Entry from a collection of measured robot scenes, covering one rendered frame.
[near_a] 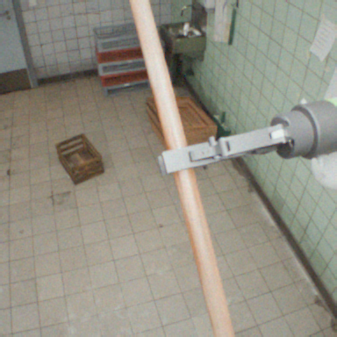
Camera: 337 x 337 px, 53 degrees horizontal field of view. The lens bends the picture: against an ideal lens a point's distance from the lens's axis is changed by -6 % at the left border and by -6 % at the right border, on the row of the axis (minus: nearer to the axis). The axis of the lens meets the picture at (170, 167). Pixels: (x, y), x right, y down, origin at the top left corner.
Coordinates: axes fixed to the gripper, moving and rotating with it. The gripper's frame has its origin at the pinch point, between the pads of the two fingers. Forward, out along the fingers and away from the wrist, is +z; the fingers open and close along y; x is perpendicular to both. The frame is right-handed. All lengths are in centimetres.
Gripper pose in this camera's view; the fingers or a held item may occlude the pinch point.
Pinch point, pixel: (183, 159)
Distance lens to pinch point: 52.4
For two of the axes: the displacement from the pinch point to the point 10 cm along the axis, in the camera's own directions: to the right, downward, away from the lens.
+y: -2.0, 1.3, 9.7
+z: -9.5, 2.2, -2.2
